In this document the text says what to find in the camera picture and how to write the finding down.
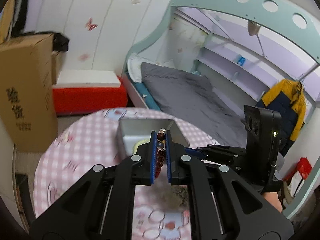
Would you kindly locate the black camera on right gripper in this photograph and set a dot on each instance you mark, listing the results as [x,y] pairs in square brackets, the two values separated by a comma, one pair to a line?
[263,128]

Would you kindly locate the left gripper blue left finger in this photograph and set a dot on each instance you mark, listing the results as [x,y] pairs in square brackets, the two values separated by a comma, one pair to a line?
[147,169]

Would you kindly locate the yellow and navy jacket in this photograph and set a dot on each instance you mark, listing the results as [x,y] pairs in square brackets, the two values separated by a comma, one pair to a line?
[287,98]

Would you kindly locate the grey metal tin box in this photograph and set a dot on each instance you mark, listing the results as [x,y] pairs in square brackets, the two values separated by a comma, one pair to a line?
[132,131]

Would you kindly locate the red and white storage bench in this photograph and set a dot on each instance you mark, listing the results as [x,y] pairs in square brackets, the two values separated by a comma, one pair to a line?
[87,91]

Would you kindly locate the black bag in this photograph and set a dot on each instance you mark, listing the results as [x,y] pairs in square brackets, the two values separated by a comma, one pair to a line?
[60,42]

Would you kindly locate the right hand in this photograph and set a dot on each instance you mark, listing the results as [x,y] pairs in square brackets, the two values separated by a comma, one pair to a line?
[273,199]

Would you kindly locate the white pillow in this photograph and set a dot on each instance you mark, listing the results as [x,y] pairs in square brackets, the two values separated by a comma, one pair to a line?
[134,67]

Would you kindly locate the grey duvet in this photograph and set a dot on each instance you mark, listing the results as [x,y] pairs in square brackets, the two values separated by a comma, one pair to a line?
[191,98]

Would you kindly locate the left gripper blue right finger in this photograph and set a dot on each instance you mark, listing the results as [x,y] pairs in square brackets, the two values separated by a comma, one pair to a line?
[174,151]

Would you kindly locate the large cardboard box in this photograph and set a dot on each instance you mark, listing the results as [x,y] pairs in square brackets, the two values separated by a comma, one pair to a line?
[27,108]

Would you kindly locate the pink checkered tablecloth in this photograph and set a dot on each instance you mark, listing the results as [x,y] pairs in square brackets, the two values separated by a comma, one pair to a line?
[90,141]

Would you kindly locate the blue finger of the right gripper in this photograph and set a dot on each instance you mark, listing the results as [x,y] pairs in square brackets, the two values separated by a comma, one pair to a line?
[195,153]

